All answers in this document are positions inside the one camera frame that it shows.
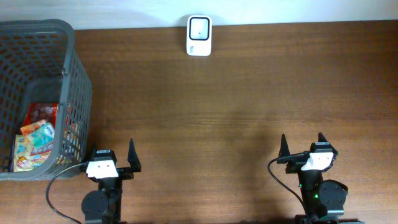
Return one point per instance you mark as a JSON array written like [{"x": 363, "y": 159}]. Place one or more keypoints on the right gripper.
[{"x": 296, "y": 162}]

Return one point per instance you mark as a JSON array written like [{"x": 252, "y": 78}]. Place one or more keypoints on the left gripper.
[{"x": 125, "y": 174}]

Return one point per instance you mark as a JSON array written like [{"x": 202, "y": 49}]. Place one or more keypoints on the red snack bag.
[{"x": 40, "y": 111}]

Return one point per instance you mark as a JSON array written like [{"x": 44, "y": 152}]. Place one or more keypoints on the yellow wet wipes pack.
[{"x": 26, "y": 157}]

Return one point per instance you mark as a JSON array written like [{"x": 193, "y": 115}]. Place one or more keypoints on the orange tissue pack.
[{"x": 30, "y": 128}]

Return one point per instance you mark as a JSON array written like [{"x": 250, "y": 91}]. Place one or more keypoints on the green tissue pack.
[{"x": 42, "y": 136}]

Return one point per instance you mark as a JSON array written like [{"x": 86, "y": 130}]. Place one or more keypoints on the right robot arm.
[{"x": 322, "y": 200}]

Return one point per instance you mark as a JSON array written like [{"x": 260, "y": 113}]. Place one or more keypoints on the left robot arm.
[{"x": 103, "y": 206}]

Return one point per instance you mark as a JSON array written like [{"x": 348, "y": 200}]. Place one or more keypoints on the white barcode scanner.
[{"x": 199, "y": 35}]

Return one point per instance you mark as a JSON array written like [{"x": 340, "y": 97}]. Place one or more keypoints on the grey plastic mesh basket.
[{"x": 39, "y": 64}]

